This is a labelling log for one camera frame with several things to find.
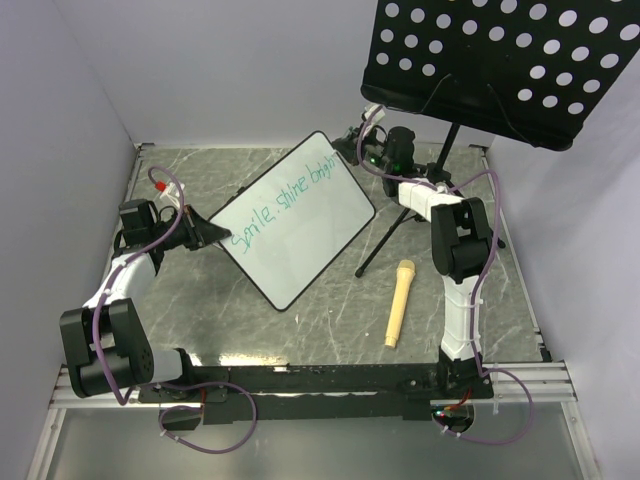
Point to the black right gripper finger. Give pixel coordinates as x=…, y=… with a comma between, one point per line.
x=347, y=149
x=352, y=135

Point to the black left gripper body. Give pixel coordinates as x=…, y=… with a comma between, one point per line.
x=181, y=236

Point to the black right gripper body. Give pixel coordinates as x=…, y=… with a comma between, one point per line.
x=374, y=151

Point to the white whiteboard with black frame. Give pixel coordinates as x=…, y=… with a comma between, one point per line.
x=294, y=220

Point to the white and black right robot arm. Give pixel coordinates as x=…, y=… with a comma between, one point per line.
x=462, y=241

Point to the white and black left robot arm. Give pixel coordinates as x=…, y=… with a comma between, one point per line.
x=105, y=345

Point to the beige microphone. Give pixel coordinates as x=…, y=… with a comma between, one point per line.
x=405, y=274

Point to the black perforated music stand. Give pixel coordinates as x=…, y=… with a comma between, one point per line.
x=530, y=71

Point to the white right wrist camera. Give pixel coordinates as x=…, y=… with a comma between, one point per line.
x=372, y=116

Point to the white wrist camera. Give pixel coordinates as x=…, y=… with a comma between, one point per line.
x=372, y=116
x=169, y=194

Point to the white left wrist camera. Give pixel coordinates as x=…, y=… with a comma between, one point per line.
x=169, y=194

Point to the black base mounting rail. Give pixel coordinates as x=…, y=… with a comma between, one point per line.
x=293, y=392

